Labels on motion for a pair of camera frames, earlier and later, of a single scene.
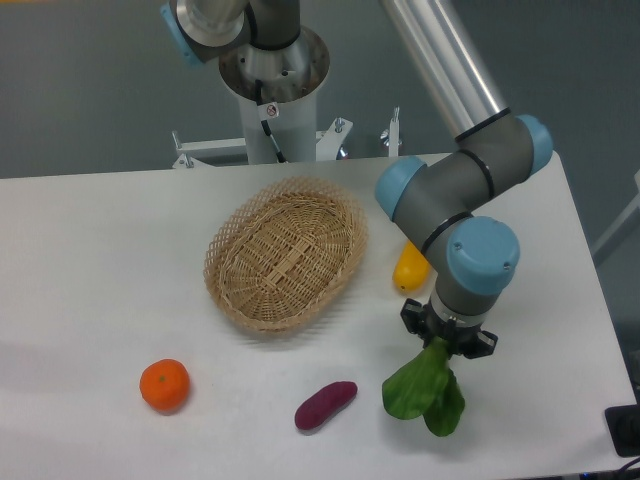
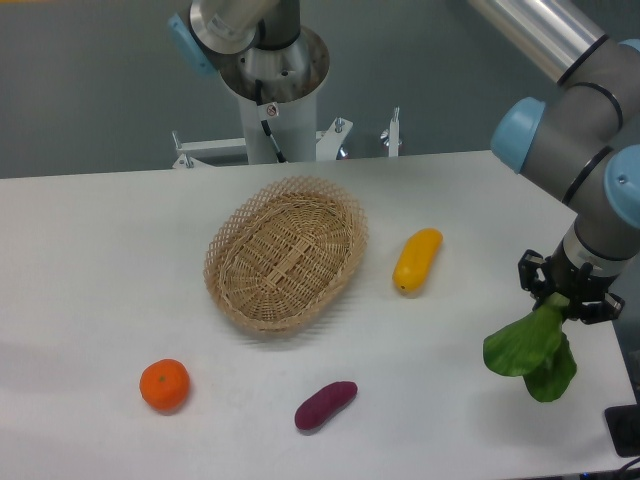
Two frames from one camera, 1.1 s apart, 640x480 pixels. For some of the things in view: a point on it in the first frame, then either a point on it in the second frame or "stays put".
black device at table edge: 623,424 stays put
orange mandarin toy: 165,385 stays put
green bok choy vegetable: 426,386 → 535,349
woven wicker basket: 287,249 stays put
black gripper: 461,337 → 576,286
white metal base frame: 190,154 stays put
